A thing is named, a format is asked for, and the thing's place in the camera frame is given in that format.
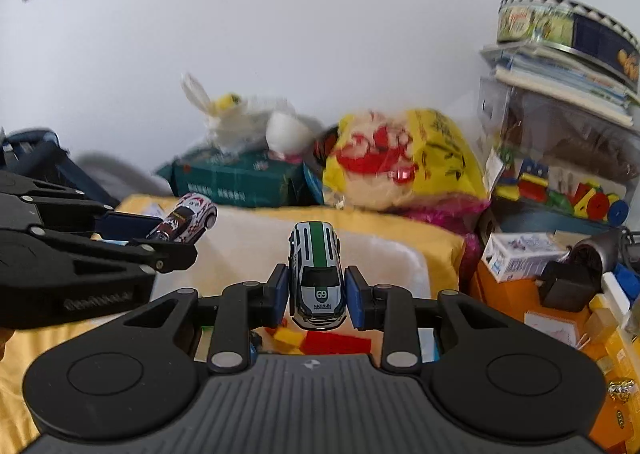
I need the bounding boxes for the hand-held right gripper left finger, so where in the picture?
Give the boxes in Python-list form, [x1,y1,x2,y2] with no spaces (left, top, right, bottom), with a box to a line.
[117,264,292,375]

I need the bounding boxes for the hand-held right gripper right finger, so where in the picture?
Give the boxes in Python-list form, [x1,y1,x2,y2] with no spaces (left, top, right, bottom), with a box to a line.
[345,265,518,375]

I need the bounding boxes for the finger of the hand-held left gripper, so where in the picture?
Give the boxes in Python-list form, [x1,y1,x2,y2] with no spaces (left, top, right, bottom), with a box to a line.
[0,169,164,241]
[0,229,199,285]

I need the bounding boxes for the white and green toy car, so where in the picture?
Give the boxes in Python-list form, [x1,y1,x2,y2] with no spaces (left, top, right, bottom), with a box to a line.
[288,221,348,331]

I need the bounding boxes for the red and white toy car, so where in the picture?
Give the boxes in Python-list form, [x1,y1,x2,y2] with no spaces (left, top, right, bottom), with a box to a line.
[147,193,219,242]

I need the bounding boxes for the white plastic bin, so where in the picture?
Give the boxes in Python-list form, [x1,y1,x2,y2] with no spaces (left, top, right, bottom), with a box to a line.
[145,206,433,365]

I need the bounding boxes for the red brick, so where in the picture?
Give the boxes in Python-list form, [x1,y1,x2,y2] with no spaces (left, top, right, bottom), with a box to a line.
[300,332,373,357]

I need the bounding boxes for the yellow blanket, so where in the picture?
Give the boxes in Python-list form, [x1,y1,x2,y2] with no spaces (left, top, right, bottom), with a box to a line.
[0,194,466,441]

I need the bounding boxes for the dark green box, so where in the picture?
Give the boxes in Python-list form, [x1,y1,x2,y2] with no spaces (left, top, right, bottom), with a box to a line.
[157,149,307,207]

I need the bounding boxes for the dark blue bag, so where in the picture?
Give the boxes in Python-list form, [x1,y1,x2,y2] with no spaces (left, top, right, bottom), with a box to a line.
[0,129,117,207]

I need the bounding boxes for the pink shiny wrapper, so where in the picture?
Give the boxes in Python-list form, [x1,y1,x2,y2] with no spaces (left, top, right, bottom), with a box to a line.
[415,199,490,275]

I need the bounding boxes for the large orange box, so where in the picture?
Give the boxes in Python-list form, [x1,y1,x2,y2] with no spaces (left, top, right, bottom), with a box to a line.
[470,259,640,454]

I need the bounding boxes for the yellow and red printed bag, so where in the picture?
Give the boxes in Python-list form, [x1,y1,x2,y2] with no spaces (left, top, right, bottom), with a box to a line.
[322,108,491,212]

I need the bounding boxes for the white plastic bag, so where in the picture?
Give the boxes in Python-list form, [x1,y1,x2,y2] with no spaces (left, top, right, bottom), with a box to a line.
[181,74,321,159]

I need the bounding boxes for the white round object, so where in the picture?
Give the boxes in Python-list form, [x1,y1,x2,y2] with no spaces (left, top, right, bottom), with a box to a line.
[265,112,313,157]

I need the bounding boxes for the small white carton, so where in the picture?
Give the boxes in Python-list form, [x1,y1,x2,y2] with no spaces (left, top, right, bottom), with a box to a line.
[481,232,568,283]

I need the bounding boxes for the small white paper packet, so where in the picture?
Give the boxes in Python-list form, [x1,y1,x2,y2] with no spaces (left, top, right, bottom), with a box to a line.
[524,311,581,347]

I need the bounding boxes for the black power adapter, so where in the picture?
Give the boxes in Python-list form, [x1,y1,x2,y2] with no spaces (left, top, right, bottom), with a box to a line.
[539,261,596,312]

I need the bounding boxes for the colourful wooden shape puzzle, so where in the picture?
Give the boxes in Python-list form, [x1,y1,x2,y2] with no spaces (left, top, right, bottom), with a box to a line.
[492,149,629,225]

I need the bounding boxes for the grey hair dryer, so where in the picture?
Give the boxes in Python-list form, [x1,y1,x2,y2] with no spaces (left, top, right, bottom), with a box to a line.
[567,229,640,281]

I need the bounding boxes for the yellow cardboard box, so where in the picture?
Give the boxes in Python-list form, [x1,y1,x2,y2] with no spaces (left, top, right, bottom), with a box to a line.
[582,294,640,385]

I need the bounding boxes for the white and blue block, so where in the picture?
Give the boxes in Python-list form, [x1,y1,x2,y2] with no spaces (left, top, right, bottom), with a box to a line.
[602,264,640,319]

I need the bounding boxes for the clear plastic box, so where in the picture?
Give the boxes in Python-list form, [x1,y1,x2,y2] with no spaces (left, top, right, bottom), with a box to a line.
[477,76,640,235]

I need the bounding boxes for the stack of books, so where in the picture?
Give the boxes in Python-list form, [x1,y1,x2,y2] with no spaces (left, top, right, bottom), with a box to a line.
[480,44,640,128]

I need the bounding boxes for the round printed tin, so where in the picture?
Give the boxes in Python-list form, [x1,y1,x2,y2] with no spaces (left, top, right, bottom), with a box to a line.
[496,0,640,80]

